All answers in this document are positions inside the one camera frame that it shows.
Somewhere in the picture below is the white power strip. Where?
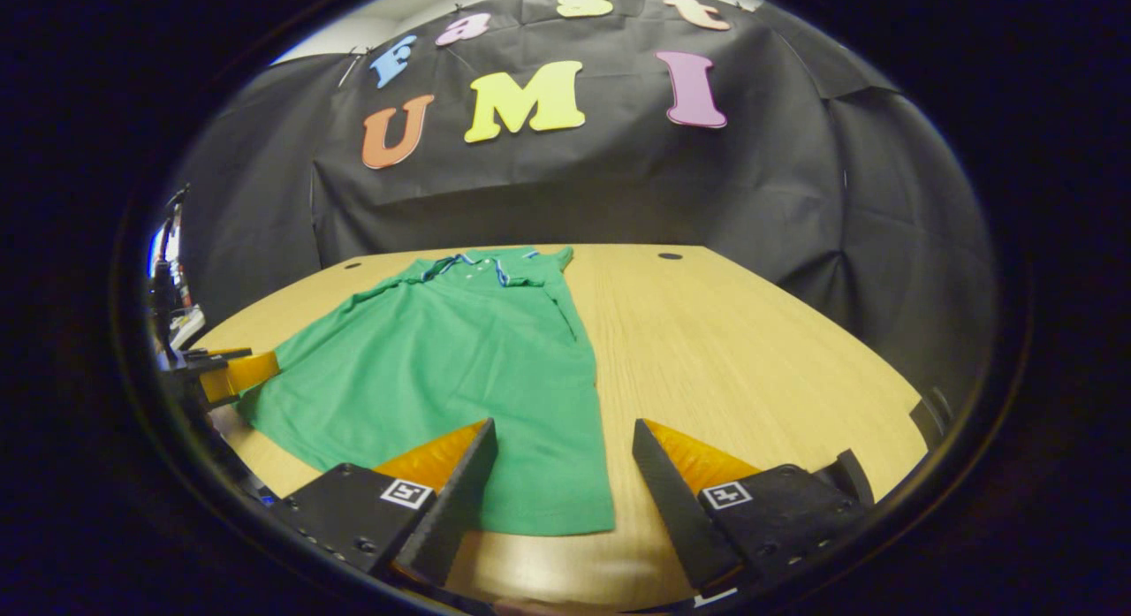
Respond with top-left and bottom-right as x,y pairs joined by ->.
170,305 -> 207,350

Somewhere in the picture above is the green T-shirt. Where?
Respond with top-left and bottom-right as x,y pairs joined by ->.
237,245 -> 617,537

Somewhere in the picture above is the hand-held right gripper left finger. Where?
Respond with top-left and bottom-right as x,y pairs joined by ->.
269,419 -> 497,586

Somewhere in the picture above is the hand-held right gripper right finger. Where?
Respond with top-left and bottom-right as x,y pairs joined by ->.
632,419 -> 874,597

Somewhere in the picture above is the black backdrop cloth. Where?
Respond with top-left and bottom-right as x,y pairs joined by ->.
172,0 -> 998,396

